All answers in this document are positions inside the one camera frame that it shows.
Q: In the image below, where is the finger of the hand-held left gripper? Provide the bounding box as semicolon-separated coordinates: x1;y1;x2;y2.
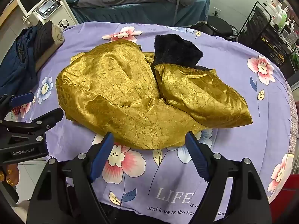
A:
0;108;64;136
0;93;35;121

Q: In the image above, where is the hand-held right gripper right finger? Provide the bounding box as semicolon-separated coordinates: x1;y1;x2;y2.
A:
185;131;272;224

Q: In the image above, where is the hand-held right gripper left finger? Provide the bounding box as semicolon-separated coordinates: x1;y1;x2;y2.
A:
26;132;115;224

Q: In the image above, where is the gold jacket with black fur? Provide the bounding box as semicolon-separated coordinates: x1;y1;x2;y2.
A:
56;35;253;150

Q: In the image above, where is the person's left hand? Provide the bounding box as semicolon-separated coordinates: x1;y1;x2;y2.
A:
0;163;21;187

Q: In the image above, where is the navy blue jacket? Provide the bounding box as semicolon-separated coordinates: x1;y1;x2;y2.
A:
0;26;39;96

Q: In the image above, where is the purple floral bed sheet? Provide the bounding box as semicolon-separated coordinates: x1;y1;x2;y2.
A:
0;21;298;218

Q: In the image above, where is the black quilted jacket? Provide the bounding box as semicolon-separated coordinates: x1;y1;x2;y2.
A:
33;21;55;62

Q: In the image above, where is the beige garment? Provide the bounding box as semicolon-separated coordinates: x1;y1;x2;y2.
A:
50;21;65;50

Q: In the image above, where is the red box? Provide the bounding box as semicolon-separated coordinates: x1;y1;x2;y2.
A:
269;175;299;215

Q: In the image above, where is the white machine with screen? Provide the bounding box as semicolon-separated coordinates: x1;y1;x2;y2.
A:
17;0;80;32

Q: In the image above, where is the black round stool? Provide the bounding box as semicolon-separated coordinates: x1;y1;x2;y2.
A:
207;15;239;40

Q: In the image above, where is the blue skirted bed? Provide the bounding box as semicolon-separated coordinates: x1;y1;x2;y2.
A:
70;0;211;28

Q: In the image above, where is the group of cosmetic bottles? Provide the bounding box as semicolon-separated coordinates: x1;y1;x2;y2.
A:
266;0;299;42

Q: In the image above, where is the black wire rack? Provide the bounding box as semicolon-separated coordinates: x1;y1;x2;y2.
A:
238;1;297;68

